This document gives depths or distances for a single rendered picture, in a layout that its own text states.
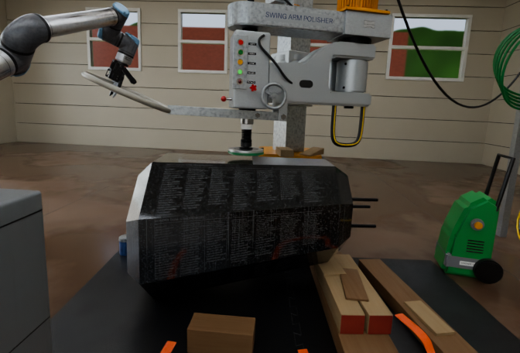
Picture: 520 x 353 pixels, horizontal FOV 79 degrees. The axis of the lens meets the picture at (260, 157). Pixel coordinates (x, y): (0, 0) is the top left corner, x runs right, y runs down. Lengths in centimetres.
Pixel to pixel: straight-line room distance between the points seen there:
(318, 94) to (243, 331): 130
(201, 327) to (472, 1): 852
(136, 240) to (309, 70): 130
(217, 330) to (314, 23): 165
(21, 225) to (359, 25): 183
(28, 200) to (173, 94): 715
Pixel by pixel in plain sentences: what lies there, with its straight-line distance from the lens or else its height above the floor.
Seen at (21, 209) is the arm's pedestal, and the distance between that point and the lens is 114.
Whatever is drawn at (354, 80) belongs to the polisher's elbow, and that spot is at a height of 131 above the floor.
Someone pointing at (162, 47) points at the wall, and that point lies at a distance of 835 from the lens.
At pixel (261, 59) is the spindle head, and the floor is 139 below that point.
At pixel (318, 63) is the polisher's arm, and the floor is 140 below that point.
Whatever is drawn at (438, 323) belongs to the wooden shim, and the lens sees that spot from 197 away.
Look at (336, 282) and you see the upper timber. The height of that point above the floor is 21.
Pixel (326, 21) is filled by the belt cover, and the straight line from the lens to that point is 199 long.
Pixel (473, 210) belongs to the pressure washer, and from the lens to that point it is 262.
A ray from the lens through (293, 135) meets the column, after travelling 255.
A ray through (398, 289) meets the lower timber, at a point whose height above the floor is 9.
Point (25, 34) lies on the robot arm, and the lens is 161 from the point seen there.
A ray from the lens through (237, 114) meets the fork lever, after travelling 184.
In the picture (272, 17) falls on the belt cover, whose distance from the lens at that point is 189.
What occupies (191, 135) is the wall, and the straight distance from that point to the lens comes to 806.
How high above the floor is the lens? 113
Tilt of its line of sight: 9 degrees down
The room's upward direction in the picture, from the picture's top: 2 degrees clockwise
